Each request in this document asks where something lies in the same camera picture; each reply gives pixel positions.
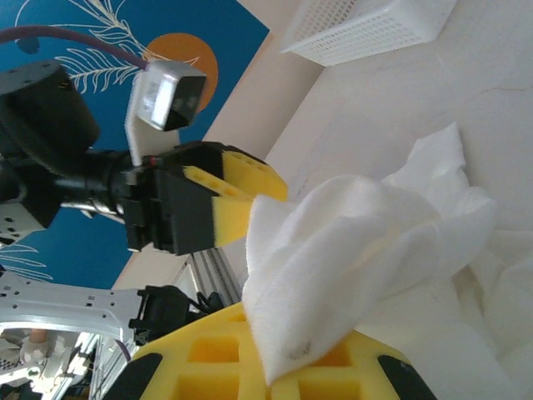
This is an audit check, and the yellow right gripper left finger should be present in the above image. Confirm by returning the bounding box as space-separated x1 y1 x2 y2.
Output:
89 302 272 400

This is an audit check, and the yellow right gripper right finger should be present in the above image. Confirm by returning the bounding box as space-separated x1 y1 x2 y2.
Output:
270 328 439 400

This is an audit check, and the white t-shirt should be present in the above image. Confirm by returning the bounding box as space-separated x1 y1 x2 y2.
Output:
240 120 533 400

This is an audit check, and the black clamp block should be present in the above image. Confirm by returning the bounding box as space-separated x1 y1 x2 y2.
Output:
127 284 228 348

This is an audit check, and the person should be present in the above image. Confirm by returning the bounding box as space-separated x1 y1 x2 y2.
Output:
0 327 57 378

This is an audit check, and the white plastic lattice basket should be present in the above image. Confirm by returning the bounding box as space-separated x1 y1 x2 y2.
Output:
279 0 459 68

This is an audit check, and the purple camera cable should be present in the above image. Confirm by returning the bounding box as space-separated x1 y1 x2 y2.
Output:
114 337 135 368
0 25 152 73

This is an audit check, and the aluminium frame rail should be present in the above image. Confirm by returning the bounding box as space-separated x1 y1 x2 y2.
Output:
174 245 245 312

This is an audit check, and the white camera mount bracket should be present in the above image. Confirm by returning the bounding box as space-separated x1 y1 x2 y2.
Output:
124 81 181 168

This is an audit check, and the white perforated metal bracket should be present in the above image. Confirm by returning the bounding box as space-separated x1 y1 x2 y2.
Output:
0 271 145 348

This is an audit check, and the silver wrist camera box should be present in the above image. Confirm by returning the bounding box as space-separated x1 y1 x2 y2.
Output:
134 58 208 133

